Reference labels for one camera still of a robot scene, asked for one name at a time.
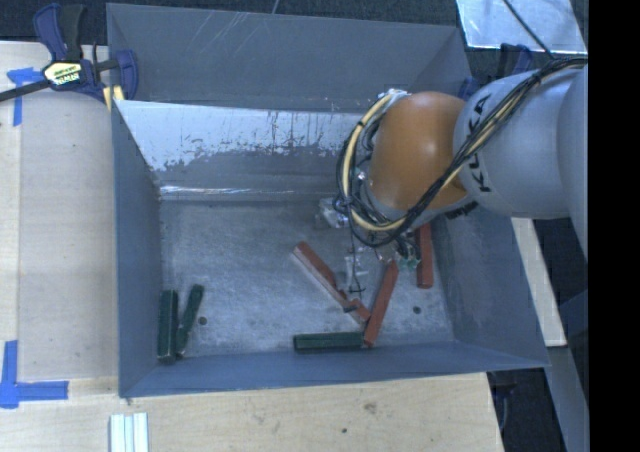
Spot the dark green flat block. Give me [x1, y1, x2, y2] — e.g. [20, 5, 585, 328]
[156, 289, 180, 365]
[175, 283, 206, 357]
[292, 331, 365, 354]

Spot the pale wood board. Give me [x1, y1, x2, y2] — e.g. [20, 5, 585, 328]
[17, 91, 122, 384]

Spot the clear glass thing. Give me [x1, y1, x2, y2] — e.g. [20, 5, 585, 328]
[315, 197, 352, 232]

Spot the red-brown flat block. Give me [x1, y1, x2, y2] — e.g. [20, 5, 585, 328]
[291, 240, 372, 326]
[363, 259, 400, 348]
[415, 223, 435, 290]

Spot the grey metal bin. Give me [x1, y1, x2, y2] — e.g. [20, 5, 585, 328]
[105, 2, 552, 399]

